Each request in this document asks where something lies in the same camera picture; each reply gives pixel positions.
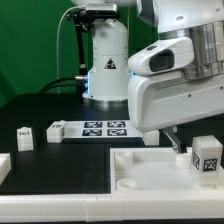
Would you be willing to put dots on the black camera on stand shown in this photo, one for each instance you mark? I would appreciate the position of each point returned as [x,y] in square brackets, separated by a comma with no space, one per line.
[83,21]

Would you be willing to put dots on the white U-shaped obstacle wall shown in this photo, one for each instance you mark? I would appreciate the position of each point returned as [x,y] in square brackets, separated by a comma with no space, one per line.
[108,207]

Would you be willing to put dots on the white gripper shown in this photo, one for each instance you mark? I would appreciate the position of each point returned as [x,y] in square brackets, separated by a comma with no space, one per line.
[166,100]

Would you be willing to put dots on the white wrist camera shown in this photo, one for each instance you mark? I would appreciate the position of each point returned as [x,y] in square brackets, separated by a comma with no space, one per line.
[162,56]

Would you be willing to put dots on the white fiducial marker sheet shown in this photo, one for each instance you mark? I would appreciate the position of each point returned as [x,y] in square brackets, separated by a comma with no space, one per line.
[100,129]

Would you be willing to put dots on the white square table top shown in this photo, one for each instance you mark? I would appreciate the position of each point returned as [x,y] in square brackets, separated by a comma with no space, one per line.
[157,170]

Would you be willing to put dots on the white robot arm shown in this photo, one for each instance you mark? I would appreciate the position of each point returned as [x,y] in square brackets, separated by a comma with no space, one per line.
[200,20]

